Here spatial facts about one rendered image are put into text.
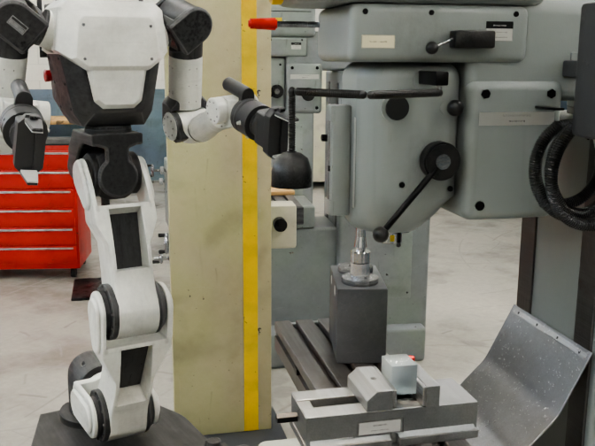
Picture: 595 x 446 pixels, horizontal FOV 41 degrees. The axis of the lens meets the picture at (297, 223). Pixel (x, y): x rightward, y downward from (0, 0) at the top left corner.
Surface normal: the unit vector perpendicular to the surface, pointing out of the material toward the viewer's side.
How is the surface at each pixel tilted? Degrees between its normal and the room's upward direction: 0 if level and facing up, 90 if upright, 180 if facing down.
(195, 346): 90
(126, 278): 79
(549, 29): 90
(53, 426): 0
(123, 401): 30
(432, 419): 90
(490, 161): 90
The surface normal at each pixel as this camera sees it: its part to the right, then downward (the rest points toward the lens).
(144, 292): 0.47, -0.23
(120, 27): 0.51, 0.18
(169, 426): 0.00, -0.98
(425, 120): 0.22, 0.20
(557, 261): -0.98, 0.04
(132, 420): 0.49, 0.44
